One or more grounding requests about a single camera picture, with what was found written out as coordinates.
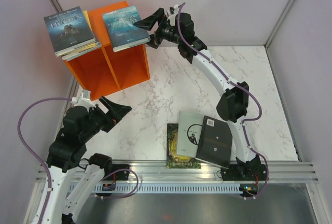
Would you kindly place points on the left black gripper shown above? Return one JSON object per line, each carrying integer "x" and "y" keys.
{"x": 114, "y": 115}

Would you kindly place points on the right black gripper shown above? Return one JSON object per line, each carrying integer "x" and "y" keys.
{"x": 148, "y": 22}

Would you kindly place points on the teal Jules Verne book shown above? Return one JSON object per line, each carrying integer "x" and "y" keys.
{"x": 122, "y": 33}

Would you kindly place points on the yellow book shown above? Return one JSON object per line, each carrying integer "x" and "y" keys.
{"x": 91, "y": 45}

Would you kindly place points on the pale Great Gatsby book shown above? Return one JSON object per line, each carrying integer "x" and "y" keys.
{"x": 189, "y": 131}

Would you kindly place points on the green garden book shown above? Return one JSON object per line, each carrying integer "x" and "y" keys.
{"x": 173, "y": 160}

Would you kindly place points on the purple galaxy Crusoe book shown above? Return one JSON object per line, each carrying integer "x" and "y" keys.
{"x": 75, "y": 54}

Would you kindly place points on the dark Wuthering Heights book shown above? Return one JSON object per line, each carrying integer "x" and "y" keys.
{"x": 68, "y": 31}

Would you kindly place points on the black book with barcode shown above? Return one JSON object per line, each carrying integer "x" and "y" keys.
{"x": 215, "y": 143}

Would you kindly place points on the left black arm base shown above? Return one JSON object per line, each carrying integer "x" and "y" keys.
{"x": 122, "y": 175}

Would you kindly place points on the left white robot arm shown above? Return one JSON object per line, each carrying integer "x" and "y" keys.
{"x": 80, "y": 124}

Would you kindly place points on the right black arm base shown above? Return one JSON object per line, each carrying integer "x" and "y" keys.
{"x": 237, "y": 173}

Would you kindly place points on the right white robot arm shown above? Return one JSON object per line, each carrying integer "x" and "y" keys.
{"x": 178, "y": 27}

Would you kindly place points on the orange wooden shelf box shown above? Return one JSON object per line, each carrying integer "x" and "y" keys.
{"x": 103, "y": 71}

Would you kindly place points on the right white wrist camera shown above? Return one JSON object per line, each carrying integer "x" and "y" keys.
{"x": 172, "y": 13}

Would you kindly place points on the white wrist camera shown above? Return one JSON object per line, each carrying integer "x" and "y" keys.
{"x": 83, "y": 100}
{"x": 172, "y": 13}

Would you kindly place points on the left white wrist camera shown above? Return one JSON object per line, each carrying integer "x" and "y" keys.
{"x": 83, "y": 100}

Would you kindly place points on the aluminium rail frame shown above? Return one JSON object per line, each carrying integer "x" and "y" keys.
{"x": 140, "y": 138}

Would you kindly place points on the white slotted cable duct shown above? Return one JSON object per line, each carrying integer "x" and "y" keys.
{"x": 170, "y": 188}

